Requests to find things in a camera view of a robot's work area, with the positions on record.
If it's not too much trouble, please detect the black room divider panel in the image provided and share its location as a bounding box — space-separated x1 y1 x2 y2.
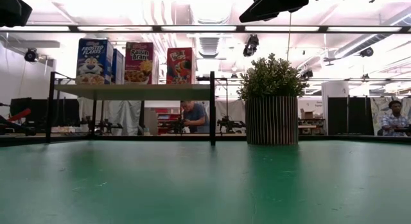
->
348 96 374 135
327 97 350 135
9 97 80 128

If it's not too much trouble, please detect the artificial plant in striped pot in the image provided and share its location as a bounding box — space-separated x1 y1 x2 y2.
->
237 53 310 146

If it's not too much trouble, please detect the LED light bar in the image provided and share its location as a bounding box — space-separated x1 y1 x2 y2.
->
0 24 411 34

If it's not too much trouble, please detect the Raisin Bran cereal box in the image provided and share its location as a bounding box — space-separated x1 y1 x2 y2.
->
124 41 160 85

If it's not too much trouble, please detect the red and black tool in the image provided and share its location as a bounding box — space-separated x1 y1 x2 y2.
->
0 107 37 137

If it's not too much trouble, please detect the Froot Loops cereal box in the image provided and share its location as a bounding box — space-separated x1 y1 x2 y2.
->
166 47 197 85

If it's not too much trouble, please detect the white draped cloth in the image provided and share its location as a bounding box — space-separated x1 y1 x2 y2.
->
214 100 247 122
76 100 143 137

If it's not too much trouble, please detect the cardboard box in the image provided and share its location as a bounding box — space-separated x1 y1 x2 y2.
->
300 108 317 121

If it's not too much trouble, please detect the red storage rack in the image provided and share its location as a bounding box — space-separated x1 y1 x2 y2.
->
154 107 181 135

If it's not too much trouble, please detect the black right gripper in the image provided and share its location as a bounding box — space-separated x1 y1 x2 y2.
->
239 0 317 24

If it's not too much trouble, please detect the person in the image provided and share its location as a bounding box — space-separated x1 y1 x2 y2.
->
179 100 210 134
380 100 411 137

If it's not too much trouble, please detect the wooden shelf with black frame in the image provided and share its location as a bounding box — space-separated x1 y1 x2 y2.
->
46 71 216 146

